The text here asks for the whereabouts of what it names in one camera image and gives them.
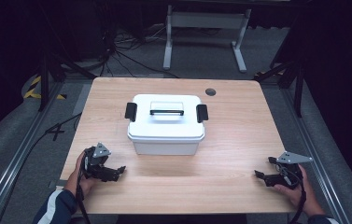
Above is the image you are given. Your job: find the person's left hand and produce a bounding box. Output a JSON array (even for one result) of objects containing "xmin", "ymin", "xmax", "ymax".
[{"xmin": 63, "ymin": 150, "xmax": 101, "ymax": 198}]

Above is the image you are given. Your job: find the black lid handle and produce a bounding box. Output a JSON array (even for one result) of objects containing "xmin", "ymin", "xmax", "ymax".
[{"xmin": 149, "ymin": 108, "xmax": 185, "ymax": 117}]

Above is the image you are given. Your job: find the black box latch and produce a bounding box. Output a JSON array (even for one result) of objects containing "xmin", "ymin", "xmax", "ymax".
[
  {"xmin": 124, "ymin": 102, "xmax": 138, "ymax": 122},
  {"xmin": 195, "ymin": 104, "xmax": 209, "ymax": 124}
]

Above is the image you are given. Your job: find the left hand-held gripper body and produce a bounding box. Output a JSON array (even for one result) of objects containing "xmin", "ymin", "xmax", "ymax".
[{"xmin": 83, "ymin": 142, "xmax": 120, "ymax": 183}]

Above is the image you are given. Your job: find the white metal desk frame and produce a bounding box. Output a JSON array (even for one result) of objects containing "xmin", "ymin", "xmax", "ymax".
[{"xmin": 162, "ymin": 4, "xmax": 253, "ymax": 75}]

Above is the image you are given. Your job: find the white storage box lid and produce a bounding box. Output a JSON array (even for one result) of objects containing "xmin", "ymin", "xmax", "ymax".
[{"xmin": 127, "ymin": 93, "xmax": 206, "ymax": 144}]

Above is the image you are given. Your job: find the white plastic storage box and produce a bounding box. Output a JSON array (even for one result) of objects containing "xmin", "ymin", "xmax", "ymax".
[{"xmin": 132, "ymin": 138, "xmax": 201, "ymax": 156}]

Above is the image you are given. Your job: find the person's right hand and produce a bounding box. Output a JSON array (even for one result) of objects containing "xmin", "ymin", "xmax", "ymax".
[{"xmin": 273, "ymin": 163, "xmax": 325, "ymax": 217}]

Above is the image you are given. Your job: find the hand-held gripper cable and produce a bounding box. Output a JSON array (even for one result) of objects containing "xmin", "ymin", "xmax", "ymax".
[
  {"xmin": 75, "ymin": 155, "xmax": 92, "ymax": 224},
  {"xmin": 289, "ymin": 167, "xmax": 307, "ymax": 224}
]

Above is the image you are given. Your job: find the bundle of black cables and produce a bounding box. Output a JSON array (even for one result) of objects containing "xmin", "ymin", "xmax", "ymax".
[{"xmin": 97, "ymin": 22, "xmax": 181, "ymax": 79}]

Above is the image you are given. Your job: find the black floor cable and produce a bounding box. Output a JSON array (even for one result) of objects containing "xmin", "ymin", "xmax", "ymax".
[{"xmin": 0, "ymin": 112, "xmax": 83, "ymax": 224}]

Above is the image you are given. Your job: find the aluminium floor rail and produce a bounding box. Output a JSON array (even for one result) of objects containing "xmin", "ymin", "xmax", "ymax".
[
  {"xmin": 279, "ymin": 87, "xmax": 352, "ymax": 224},
  {"xmin": 0, "ymin": 81, "xmax": 67, "ymax": 224}
]

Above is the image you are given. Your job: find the black metal stand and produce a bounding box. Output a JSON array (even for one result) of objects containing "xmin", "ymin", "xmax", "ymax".
[
  {"xmin": 37, "ymin": 46, "xmax": 97, "ymax": 113},
  {"xmin": 253, "ymin": 52, "xmax": 306, "ymax": 119}
]

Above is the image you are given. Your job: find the left hand-held gripper cable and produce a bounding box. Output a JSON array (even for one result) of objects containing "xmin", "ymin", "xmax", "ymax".
[{"xmin": 75, "ymin": 155, "xmax": 92, "ymax": 224}]

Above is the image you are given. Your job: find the right hand-held gripper cable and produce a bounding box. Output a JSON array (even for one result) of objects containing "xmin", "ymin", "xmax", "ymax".
[{"xmin": 289, "ymin": 167, "xmax": 307, "ymax": 224}]

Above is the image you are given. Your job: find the yellow black floor tape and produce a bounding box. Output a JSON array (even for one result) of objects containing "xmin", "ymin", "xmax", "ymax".
[{"xmin": 22, "ymin": 75, "xmax": 68, "ymax": 101}]

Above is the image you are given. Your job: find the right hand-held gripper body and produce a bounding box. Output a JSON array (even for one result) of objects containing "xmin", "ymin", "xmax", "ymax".
[{"xmin": 264, "ymin": 150, "xmax": 315, "ymax": 190}]

